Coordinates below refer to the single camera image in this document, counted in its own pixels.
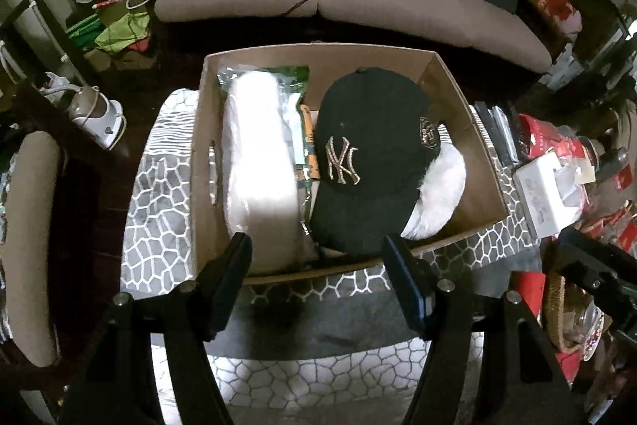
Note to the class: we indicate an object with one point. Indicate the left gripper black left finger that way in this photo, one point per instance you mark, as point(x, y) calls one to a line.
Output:
point(218, 286)

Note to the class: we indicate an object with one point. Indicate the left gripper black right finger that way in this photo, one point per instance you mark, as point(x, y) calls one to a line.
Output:
point(413, 282)

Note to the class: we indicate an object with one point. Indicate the white furry slipper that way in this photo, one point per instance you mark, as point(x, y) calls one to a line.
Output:
point(440, 193)

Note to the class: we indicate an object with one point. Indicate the white item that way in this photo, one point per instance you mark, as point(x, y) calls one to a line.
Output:
point(261, 148)

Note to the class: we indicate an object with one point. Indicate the black NY baseball cap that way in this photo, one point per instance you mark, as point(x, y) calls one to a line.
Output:
point(374, 140)

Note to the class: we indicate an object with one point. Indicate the clear green-edged plastic bag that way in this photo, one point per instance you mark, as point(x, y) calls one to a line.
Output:
point(270, 174)

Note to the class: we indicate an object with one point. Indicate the orange printed cloth bag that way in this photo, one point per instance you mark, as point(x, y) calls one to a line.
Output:
point(310, 155)

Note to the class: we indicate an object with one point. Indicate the grey patterned table mat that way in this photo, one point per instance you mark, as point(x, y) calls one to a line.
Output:
point(329, 350)

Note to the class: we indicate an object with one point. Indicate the woven wicker basket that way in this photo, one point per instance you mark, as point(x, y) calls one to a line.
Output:
point(573, 321)

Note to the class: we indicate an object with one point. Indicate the brown cardboard box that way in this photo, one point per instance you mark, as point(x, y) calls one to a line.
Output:
point(482, 203)

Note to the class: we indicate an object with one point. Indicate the white tissue box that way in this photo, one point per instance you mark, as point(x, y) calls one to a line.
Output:
point(551, 198)

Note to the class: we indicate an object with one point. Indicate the white garment steamer base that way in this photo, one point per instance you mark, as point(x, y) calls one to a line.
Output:
point(89, 109)

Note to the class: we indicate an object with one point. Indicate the green shopping bag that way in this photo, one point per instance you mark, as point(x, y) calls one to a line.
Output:
point(128, 30)

